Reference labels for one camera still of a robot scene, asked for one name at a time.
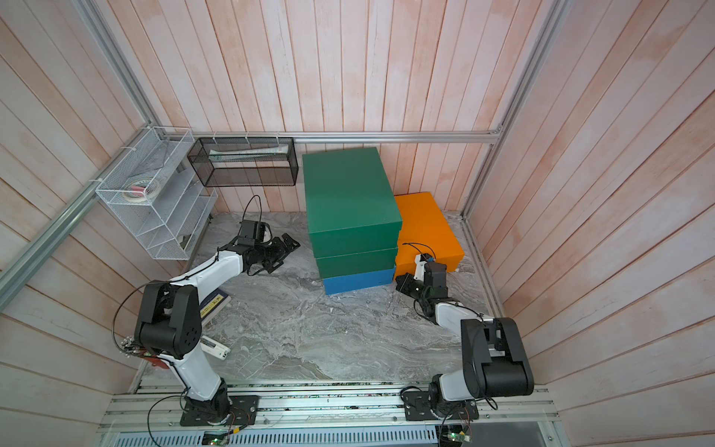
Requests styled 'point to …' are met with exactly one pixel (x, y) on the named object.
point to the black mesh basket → (245, 161)
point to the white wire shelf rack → (168, 226)
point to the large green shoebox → (357, 263)
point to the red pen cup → (156, 361)
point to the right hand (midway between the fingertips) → (396, 275)
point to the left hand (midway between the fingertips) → (294, 253)
